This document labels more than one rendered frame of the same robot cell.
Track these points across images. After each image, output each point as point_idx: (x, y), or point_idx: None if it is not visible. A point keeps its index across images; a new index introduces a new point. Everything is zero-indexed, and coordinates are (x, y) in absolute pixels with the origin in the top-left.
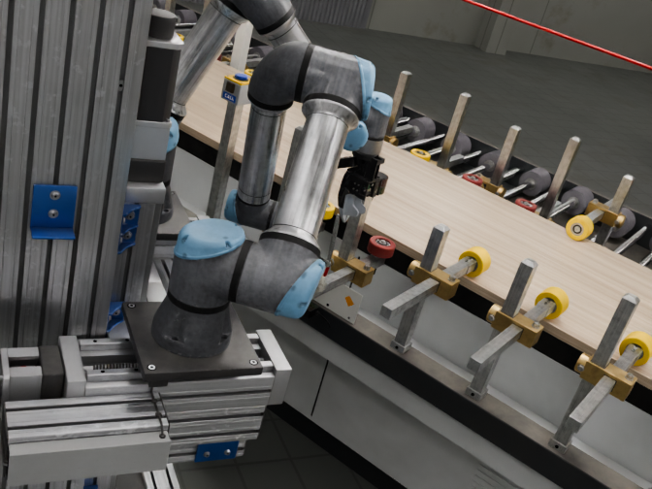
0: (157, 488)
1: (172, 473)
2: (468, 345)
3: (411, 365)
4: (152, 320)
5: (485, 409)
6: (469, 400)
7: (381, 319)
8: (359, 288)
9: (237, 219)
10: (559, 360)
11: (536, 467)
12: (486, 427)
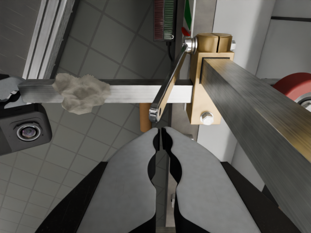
0: (46, 8)
1: (63, 3)
2: (243, 171)
3: (168, 157)
4: None
5: (166, 206)
6: (167, 197)
7: (255, 74)
8: (280, 35)
9: None
10: None
11: (164, 218)
12: (165, 199)
